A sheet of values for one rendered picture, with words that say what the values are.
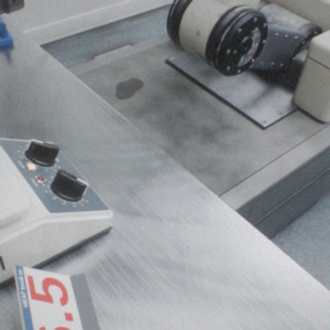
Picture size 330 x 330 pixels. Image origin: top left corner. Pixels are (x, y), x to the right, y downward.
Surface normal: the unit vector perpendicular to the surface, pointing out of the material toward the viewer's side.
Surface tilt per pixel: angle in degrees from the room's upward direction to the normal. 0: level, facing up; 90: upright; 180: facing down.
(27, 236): 90
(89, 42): 0
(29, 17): 90
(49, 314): 40
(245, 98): 0
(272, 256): 0
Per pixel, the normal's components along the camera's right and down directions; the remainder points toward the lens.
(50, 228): 0.60, 0.59
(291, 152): 0.08, -0.71
